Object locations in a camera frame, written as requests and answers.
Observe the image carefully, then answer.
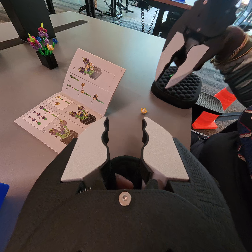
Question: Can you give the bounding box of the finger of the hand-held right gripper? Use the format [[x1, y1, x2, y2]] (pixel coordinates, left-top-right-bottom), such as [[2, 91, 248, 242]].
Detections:
[[164, 43, 210, 89], [154, 31, 185, 81]]

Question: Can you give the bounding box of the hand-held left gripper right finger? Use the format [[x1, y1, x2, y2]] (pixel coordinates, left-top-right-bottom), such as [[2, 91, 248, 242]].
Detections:
[[140, 117, 190, 190]]

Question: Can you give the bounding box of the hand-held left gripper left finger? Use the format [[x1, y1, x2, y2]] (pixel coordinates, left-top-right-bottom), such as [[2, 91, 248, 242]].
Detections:
[[61, 117, 111, 190]]

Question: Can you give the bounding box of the blue plastic bin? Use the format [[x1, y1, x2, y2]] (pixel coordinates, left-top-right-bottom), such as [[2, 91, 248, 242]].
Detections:
[[0, 182, 9, 208]]

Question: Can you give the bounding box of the person's right forearm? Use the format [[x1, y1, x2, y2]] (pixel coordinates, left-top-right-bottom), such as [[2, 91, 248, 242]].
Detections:
[[220, 53, 252, 109]]

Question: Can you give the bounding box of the lego instruction booklet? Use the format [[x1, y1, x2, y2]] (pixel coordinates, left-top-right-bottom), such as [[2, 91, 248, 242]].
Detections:
[[14, 48, 126, 154]]

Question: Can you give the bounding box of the lego flower model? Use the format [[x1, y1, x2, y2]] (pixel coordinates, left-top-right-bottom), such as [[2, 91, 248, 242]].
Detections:
[[27, 22, 59, 70]]

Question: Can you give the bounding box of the person's right hand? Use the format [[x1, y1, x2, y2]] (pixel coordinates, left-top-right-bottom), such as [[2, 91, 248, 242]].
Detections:
[[215, 25, 251, 63]]

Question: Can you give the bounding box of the black honeycomb cushion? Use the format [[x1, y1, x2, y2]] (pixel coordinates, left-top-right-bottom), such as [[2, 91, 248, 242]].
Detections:
[[151, 66, 202, 110]]

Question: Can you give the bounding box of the long wooden desk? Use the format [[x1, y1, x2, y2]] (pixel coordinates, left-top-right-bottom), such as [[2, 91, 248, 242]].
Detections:
[[147, 0, 198, 38]]

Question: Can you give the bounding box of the grey mesh office chair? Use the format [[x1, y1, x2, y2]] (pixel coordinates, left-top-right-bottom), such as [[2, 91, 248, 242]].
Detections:
[[196, 90, 225, 115]]

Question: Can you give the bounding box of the plain black box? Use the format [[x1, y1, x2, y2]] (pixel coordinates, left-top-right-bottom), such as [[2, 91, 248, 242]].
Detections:
[[0, 0, 56, 40]]

